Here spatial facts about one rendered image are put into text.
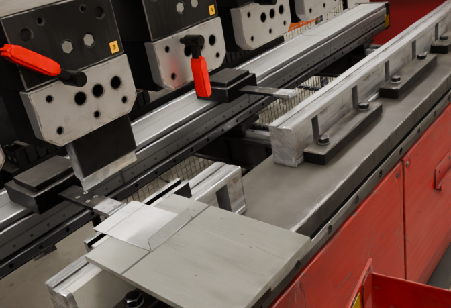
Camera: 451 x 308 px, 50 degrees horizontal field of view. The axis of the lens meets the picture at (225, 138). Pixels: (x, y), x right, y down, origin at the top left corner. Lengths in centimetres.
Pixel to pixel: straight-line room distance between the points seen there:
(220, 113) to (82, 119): 65
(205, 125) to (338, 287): 49
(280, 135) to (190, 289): 53
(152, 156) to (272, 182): 28
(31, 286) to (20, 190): 162
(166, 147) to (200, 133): 11
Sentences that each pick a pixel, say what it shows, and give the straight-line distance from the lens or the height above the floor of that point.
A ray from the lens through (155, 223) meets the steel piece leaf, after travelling 75.
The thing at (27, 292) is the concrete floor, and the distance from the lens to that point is 252.
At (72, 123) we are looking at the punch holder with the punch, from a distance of 64.
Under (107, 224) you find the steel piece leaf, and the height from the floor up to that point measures 100.
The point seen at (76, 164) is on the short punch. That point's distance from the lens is 71.
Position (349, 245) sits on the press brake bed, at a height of 71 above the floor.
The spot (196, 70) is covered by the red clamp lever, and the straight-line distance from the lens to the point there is 74.
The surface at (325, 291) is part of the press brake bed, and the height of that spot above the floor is 67.
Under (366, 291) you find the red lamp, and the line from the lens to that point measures 86.
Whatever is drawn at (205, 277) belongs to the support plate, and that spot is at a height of 100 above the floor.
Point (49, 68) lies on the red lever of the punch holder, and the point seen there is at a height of 128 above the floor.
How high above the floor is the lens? 140
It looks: 24 degrees down
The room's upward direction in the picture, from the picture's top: 11 degrees counter-clockwise
